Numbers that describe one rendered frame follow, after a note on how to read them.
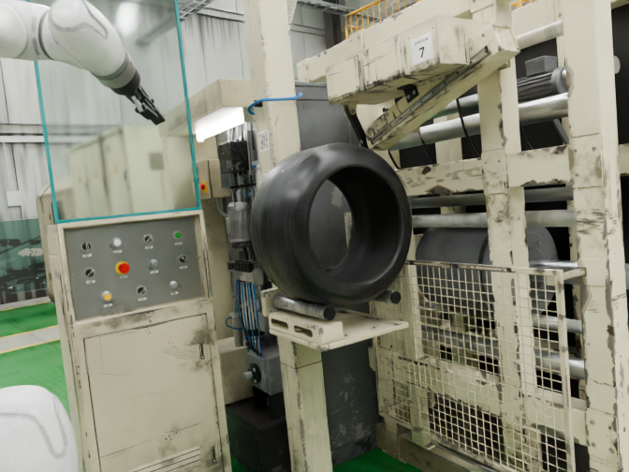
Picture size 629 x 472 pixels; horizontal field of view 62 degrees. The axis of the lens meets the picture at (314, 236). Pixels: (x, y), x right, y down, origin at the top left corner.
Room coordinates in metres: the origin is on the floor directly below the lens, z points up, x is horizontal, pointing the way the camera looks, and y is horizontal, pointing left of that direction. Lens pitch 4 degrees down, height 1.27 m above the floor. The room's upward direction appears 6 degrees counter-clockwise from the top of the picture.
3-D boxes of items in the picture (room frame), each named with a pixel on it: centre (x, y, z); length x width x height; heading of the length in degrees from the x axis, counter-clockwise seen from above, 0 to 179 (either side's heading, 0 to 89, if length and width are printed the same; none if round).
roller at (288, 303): (1.79, 0.07, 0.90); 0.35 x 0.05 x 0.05; 32
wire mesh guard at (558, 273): (1.85, -0.45, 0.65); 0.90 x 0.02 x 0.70; 32
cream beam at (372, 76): (1.92, -0.37, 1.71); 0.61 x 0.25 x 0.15; 32
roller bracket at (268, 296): (2.02, 0.05, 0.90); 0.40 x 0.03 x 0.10; 122
